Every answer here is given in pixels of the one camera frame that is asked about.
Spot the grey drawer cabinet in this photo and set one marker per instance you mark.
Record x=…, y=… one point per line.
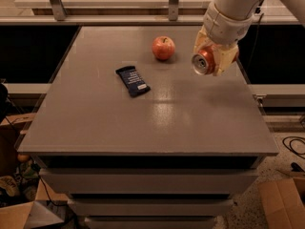
x=172, y=158

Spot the cardboard box right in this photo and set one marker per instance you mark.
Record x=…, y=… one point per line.
x=283, y=201

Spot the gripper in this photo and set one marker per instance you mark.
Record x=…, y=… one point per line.
x=226, y=29

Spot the dark blue snack bar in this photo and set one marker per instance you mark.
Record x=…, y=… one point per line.
x=133, y=81

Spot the crushed red coke can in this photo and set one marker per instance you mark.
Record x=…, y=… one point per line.
x=203, y=61

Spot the cardboard box left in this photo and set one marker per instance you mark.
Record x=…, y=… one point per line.
x=48, y=208

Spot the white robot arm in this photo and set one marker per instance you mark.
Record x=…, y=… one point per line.
x=225, y=22

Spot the cardboard box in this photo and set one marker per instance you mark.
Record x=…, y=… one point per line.
x=283, y=201
x=48, y=208

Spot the red apple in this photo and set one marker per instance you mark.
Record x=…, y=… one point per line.
x=163, y=47

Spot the metal railing frame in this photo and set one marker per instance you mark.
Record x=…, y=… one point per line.
x=18, y=11

